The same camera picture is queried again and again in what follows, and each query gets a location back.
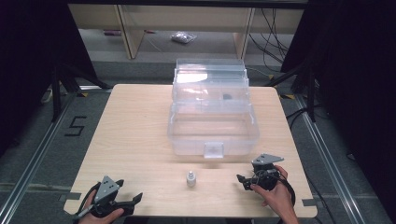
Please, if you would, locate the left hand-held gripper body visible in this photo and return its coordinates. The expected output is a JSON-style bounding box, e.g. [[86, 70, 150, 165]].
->
[[89, 175, 135, 218]]

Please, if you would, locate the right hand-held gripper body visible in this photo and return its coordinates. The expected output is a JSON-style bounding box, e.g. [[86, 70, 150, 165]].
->
[[250, 152, 286, 191]]

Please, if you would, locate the small white bottle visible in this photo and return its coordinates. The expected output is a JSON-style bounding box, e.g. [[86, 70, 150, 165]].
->
[[186, 170, 197, 189]]

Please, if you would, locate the clear plastic storage box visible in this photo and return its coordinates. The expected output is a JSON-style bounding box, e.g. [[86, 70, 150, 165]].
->
[[166, 58, 261, 160]]

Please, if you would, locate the person's right hand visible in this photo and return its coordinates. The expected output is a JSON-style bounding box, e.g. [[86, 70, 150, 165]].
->
[[249, 164, 297, 220]]

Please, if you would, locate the person's left hand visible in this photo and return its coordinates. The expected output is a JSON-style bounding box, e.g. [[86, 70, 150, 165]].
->
[[77, 189, 125, 224]]

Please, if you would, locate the black metal stand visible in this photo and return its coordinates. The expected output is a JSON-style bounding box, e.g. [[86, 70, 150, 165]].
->
[[49, 62, 110, 123], [264, 60, 318, 123]]

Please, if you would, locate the black curtain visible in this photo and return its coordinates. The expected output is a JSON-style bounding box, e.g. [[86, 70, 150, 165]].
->
[[0, 0, 98, 157], [280, 0, 396, 216]]

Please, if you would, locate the clear plastic bag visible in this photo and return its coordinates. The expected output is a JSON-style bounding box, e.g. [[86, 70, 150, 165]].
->
[[170, 31, 198, 45]]

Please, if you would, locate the light wooden shelf unit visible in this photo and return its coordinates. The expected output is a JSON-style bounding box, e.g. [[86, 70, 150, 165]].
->
[[67, 3, 305, 60]]

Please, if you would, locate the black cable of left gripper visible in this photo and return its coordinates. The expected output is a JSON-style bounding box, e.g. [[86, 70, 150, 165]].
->
[[72, 183, 101, 222]]

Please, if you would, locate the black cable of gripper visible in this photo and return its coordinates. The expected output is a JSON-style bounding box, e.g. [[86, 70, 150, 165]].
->
[[72, 183, 101, 222], [255, 169, 297, 207]]

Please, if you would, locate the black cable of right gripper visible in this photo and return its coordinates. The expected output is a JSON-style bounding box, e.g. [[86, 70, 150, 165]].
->
[[255, 169, 297, 207]]

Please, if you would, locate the metal floor rail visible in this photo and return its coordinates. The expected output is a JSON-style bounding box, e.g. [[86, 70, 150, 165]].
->
[[0, 85, 110, 224], [293, 94, 368, 224]]

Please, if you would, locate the bundle of black cables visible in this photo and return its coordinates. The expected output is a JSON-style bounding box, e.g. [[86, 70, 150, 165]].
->
[[247, 7, 291, 65]]

